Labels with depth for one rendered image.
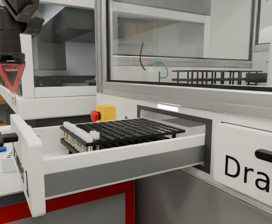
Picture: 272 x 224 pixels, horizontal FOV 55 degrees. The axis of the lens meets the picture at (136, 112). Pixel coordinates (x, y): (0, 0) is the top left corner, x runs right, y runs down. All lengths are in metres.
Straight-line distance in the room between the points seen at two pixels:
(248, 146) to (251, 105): 0.07
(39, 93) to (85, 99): 0.23
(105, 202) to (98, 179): 0.32
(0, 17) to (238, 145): 0.61
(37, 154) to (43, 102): 0.96
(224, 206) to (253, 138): 0.16
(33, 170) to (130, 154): 0.16
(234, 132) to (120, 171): 0.21
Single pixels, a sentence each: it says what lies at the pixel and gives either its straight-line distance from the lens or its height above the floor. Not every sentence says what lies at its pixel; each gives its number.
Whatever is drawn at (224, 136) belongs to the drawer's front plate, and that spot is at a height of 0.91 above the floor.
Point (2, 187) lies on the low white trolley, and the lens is 0.69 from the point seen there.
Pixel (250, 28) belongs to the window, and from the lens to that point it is 0.50.
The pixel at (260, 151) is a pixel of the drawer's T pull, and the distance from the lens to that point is 0.41.
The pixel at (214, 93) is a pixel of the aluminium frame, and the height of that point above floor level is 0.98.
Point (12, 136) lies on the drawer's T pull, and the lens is 0.50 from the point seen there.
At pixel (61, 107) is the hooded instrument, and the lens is 1.35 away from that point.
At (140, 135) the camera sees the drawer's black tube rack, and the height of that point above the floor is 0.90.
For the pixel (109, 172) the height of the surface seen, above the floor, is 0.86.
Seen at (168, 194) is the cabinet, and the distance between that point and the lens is 0.69.
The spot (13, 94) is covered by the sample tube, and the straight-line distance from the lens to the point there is 0.76.
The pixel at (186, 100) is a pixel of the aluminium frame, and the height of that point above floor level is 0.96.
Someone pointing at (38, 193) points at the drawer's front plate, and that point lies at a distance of 0.40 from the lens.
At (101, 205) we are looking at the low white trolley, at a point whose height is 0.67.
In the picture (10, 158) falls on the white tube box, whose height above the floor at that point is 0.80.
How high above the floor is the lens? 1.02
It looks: 8 degrees down
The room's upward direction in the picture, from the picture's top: straight up
